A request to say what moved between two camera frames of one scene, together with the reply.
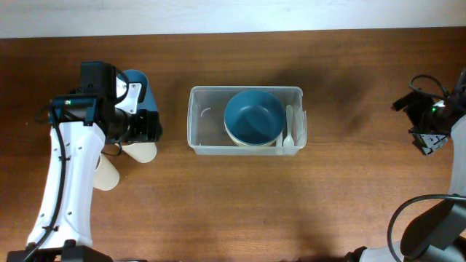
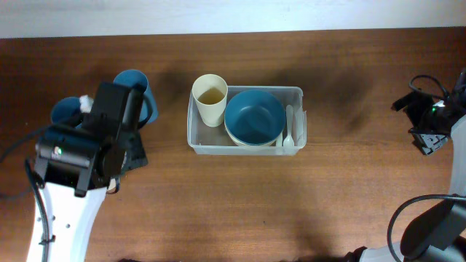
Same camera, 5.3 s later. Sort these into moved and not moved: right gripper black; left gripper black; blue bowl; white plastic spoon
Moved: left gripper black
Not moved: white plastic spoon; right gripper black; blue bowl
